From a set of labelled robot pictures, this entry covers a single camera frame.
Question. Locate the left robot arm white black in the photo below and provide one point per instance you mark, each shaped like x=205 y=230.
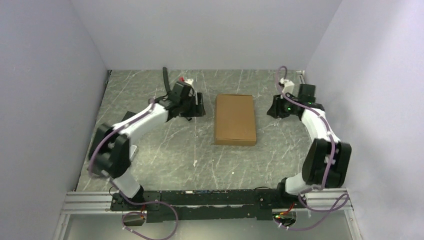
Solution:
x=112 y=149

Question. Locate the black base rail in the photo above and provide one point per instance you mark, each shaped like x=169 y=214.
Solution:
x=260 y=203

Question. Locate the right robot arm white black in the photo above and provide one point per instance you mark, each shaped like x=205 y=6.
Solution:
x=327 y=160

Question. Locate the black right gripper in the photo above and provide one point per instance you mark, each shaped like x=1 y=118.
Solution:
x=276 y=110

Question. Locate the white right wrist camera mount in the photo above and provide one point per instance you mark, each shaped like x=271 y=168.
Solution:
x=287 y=86

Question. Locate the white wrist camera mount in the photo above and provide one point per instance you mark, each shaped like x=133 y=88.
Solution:
x=287 y=86
x=189 y=81

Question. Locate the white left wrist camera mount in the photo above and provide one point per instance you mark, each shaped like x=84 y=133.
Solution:
x=189 y=81

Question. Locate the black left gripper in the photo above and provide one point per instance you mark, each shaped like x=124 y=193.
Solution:
x=200 y=110

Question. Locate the black flat rectangular block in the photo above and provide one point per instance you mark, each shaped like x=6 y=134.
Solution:
x=128 y=115

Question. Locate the brown cardboard box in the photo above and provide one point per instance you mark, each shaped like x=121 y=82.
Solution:
x=235 y=120

